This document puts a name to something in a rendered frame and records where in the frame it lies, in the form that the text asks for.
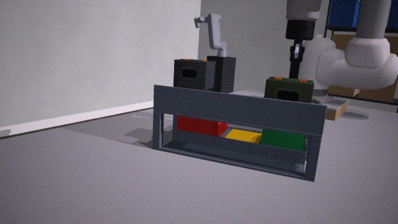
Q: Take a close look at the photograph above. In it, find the green bin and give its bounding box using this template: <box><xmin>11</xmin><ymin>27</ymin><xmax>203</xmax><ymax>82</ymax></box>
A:
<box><xmin>261</xmin><ymin>129</ymin><xmax>306</xmax><ymax>151</ymax></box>

